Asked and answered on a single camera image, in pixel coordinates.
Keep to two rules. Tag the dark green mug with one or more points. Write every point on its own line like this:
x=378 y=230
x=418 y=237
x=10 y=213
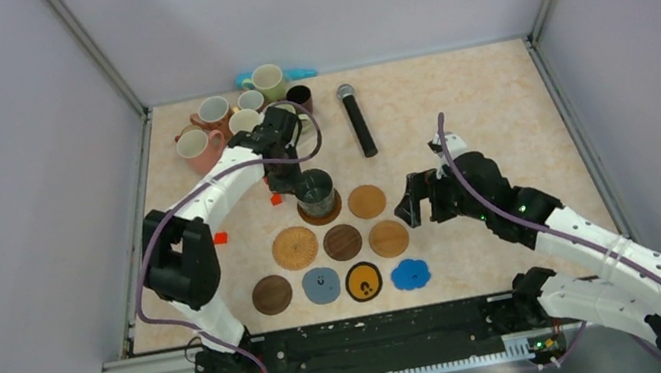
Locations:
x=315 y=193

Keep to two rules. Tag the yellow mug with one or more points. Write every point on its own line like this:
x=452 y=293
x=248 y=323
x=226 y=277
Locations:
x=244 y=121

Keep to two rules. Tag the dark walnut round coaster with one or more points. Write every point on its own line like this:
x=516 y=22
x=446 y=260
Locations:
x=342 y=242

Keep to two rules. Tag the orange black smiley coaster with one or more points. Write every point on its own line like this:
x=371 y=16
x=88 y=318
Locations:
x=363 y=281

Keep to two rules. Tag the dark brown mug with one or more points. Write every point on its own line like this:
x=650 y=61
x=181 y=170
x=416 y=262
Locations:
x=302 y=95

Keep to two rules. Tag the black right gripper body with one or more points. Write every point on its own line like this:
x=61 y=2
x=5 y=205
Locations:
x=446 y=199

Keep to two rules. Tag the sage green mug back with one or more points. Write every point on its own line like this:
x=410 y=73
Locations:
x=269 y=80

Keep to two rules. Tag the black handheld microphone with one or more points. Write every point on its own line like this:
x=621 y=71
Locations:
x=346 y=94

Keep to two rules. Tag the light green mug front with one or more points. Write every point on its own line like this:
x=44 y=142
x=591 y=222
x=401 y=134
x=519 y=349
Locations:
x=304 y=134

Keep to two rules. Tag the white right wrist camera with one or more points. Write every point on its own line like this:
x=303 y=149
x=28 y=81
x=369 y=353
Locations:
x=454 y=144

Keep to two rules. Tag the light brown round coaster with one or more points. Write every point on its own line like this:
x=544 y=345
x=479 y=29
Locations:
x=367 y=201

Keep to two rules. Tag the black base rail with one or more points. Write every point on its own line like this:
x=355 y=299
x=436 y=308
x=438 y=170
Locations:
x=391 y=342

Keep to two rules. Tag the dark wooden round coaster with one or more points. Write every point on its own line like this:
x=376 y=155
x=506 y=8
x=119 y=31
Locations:
x=323 y=220

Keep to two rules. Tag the brown mug white interior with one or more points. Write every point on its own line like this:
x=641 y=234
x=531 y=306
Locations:
x=214 y=113

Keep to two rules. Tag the small orange rectangular block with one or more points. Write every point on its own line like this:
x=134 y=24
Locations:
x=220 y=238

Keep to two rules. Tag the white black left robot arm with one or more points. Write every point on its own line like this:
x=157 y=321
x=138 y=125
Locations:
x=180 y=263

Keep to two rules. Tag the grey smiley silicone coaster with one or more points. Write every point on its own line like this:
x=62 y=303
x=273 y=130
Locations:
x=321 y=285

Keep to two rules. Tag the orange plastic piece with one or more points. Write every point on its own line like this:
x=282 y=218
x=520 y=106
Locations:
x=276 y=199

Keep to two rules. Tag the tan wooden round coaster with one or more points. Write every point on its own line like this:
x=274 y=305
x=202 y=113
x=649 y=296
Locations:
x=388 y=239

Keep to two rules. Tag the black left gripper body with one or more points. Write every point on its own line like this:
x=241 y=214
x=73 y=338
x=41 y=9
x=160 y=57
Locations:
x=282 y=179

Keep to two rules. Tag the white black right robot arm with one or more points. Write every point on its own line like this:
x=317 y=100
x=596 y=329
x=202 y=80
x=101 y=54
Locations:
x=624 y=293

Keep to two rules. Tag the pink mug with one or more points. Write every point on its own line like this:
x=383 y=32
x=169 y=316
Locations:
x=201 y=149

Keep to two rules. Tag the blue cloud shaped coaster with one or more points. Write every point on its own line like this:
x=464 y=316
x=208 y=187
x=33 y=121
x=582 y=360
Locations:
x=411 y=274

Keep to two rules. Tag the walnut grooved round coaster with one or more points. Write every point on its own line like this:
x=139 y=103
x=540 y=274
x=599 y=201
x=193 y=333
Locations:
x=272 y=295

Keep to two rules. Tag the small grey blue mug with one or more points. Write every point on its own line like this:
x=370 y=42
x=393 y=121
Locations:
x=251 y=100

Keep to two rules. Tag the light blue plastic object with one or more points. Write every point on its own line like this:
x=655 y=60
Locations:
x=293 y=74

